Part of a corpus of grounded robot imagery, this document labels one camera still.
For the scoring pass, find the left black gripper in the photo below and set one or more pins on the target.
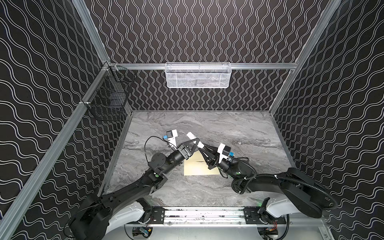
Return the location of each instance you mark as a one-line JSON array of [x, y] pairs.
[[184, 149]]

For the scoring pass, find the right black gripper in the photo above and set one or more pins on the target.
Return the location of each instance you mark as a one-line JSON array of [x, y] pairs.
[[212, 159]]

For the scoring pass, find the cream yellow envelope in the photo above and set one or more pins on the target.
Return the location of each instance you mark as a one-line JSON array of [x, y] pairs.
[[196, 166]]

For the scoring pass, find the white glue stick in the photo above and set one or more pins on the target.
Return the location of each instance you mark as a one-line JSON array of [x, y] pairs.
[[191, 136]]

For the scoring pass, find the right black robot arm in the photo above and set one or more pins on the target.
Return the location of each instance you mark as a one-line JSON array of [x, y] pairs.
[[299, 193]]

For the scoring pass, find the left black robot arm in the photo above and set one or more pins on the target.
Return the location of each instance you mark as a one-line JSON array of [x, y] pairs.
[[91, 220]]

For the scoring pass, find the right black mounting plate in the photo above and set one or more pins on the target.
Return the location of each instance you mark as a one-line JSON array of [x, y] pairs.
[[259, 216]]

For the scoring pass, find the black mounting plate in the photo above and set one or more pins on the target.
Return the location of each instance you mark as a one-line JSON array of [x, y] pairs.
[[259, 216], [154, 215]]

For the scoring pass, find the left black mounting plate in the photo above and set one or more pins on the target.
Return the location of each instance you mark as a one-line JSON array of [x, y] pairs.
[[154, 215]]

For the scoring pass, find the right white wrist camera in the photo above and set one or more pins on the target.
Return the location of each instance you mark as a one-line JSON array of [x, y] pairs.
[[224, 152]]

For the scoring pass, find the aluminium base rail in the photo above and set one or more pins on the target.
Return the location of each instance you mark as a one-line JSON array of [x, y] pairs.
[[184, 217]]

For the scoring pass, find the white wire mesh basket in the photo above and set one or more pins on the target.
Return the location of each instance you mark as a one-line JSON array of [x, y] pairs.
[[195, 75]]

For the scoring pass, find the black wire basket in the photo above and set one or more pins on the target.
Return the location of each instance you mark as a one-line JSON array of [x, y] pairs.
[[108, 101]]

